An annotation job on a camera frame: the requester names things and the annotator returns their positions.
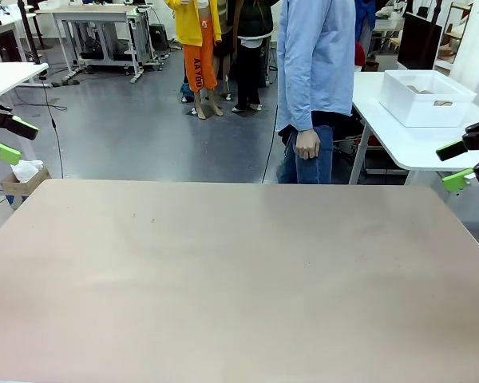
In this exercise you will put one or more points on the white plastic basket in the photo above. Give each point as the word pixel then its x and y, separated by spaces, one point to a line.
pixel 423 113

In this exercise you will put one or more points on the black monitor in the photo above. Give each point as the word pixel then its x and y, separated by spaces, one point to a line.
pixel 419 42

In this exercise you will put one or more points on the white table with black pole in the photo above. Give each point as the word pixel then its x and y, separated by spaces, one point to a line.
pixel 8 76

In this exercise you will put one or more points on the white side table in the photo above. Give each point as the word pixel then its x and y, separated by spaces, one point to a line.
pixel 387 135

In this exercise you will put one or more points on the black stand pole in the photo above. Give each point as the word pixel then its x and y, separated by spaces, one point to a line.
pixel 28 32

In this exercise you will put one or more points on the red jacket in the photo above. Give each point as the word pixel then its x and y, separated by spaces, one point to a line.
pixel 359 54

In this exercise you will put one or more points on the person in blue shirt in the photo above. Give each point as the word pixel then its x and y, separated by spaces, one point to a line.
pixel 315 60

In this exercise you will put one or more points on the shelf with cardboard boxes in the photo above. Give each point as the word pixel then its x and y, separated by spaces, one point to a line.
pixel 449 48

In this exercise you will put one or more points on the blue hanging jacket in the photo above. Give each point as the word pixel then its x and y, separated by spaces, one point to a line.
pixel 365 20

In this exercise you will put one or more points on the person's right forearm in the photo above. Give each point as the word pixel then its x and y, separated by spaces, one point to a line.
pixel 299 95

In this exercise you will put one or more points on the grey metal frame desk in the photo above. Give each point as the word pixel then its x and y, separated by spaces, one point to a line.
pixel 92 16

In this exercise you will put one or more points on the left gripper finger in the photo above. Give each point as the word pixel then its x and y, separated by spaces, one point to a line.
pixel 4 152
pixel 12 121

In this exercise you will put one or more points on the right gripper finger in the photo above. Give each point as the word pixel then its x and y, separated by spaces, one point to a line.
pixel 477 137
pixel 457 181

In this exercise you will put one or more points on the mannequin in yellow and orange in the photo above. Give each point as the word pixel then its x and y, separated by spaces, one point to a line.
pixel 197 60

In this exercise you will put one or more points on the person in black clothes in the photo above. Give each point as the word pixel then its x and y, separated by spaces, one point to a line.
pixel 249 60

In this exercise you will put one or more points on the cardboard box with white paper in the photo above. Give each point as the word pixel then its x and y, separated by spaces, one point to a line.
pixel 24 179

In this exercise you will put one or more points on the person's right hand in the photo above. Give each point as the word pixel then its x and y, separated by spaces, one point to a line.
pixel 307 144

